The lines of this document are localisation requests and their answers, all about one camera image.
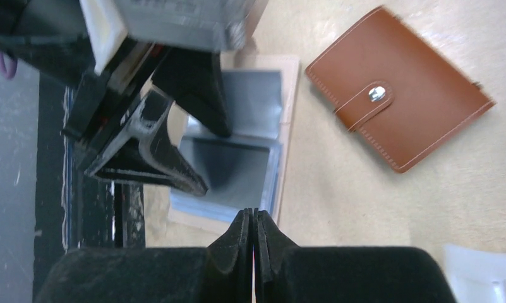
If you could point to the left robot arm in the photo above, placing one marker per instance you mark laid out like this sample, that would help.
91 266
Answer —
52 37

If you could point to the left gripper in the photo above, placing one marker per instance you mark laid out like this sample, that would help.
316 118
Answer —
119 124

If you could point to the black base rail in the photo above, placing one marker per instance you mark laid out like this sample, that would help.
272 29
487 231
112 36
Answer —
71 209

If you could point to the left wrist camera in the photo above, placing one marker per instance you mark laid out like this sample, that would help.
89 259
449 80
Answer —
202 25

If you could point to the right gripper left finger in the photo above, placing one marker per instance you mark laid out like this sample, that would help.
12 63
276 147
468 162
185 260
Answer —
220 272

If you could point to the brown card holder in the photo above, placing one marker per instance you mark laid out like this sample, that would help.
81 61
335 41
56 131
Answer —
395 90

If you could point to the white small bin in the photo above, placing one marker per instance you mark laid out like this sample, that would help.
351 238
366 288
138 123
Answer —
475 276

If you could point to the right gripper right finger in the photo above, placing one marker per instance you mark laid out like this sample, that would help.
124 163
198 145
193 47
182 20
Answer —
287 272

